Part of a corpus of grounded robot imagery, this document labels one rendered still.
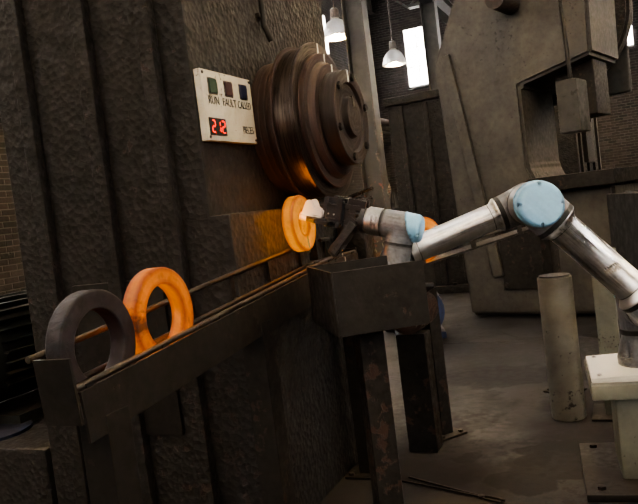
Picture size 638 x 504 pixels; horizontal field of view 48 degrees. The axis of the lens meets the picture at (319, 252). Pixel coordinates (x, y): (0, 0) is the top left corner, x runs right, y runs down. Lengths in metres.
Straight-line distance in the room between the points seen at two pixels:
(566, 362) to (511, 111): 2.39
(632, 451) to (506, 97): 3.02
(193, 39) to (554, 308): 1.54
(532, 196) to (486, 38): 3.06
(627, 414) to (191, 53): 1.49
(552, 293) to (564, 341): 0.17
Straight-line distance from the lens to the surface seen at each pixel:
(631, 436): 2.17
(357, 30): 11.39
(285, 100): 2.01
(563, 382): 2.71
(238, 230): 1.82
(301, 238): 1.96
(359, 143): 2.22
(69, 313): 1.21
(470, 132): 4.86
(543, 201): 1.88
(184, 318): 1.45
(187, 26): 1.89
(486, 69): 4.85
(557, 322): 2.66
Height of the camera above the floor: 0.85
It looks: 3 degrees down
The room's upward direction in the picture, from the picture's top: 7 degrees counter-clockwise
